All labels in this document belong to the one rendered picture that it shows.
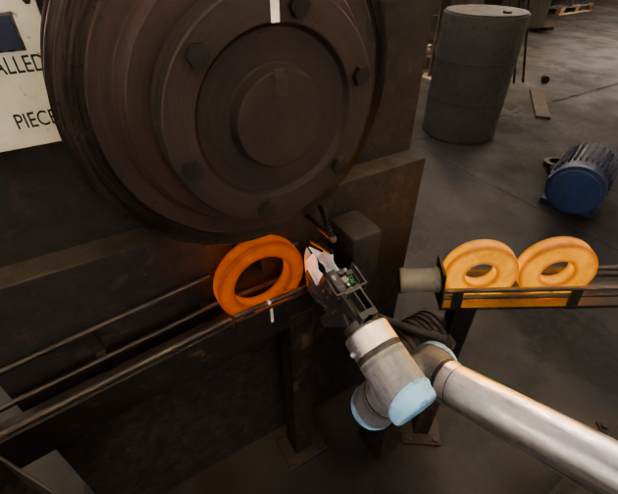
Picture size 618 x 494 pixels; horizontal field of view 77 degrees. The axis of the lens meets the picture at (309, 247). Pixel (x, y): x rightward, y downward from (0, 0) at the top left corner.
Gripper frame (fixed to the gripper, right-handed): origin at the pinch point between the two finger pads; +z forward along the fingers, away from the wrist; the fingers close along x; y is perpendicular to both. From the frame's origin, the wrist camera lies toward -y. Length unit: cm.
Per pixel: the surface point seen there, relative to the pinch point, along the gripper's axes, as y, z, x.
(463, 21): -38, 144, -209
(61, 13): 47, 10, 32
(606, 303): 3, -39, -53
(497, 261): 6.7, -21.1, -33.1
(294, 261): 3.2, -1.8, 5.2
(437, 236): -89, 29, -115
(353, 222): 4.7, 1.0, -10.8
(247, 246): 9.2, 1.4, 14.3
